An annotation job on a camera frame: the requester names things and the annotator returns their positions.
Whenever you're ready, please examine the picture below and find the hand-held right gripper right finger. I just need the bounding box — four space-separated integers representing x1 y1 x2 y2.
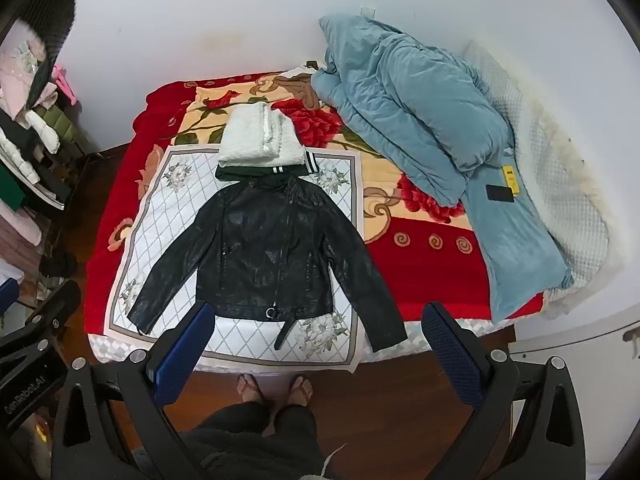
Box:
421 301 586 480

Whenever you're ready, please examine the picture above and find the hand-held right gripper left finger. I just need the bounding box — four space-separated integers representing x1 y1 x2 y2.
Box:
51 301 216 480

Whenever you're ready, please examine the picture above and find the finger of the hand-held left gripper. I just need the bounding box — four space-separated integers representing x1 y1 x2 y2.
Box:
0 280 82 361
0 277 21 331

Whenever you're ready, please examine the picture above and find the black leather jacket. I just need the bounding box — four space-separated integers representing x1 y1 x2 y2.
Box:
126 177 408 353

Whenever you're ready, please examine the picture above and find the pile of folded clothes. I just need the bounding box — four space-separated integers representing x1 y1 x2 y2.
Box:
0 35 83 211

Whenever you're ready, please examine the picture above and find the bed with white quilted mattress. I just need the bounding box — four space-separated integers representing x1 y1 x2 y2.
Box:
82 40 631 373

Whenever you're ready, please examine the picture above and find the person's left foot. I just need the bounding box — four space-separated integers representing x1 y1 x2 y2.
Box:
236 374 268 406

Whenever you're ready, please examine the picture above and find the person's foot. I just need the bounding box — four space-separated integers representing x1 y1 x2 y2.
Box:
286 375 315 408
236 374 268 406

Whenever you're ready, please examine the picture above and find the red floral blanket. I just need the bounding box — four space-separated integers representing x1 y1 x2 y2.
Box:
84 72 546 336

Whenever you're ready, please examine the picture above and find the person's dark clothing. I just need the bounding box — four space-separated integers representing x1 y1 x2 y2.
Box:
177 400 331 480

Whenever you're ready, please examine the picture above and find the person's right foot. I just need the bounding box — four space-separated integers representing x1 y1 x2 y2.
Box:
286 375 315 408

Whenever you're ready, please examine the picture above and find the white cabinet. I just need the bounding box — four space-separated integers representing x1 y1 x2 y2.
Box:
510 320 640 461

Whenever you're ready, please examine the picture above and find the white diamond-pattern floral cloth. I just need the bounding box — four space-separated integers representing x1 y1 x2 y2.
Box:
107 145 365 373

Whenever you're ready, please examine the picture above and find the yellow card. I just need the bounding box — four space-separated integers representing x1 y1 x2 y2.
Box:
501 165 521 196

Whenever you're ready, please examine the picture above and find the white textured pillow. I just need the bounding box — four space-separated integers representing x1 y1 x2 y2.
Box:
462 40 631 321

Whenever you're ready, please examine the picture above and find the pink hanger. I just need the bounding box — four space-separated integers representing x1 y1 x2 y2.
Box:
52 62 81 106

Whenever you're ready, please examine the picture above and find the white fleece folded garment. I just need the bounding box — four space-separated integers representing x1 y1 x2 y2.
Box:
217 101 307 170

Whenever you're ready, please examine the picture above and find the blue quilt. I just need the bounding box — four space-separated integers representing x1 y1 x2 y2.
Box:
310 14 516 206

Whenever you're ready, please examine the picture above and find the dark cloth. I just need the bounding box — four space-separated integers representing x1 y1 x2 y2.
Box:
27 0 76 111

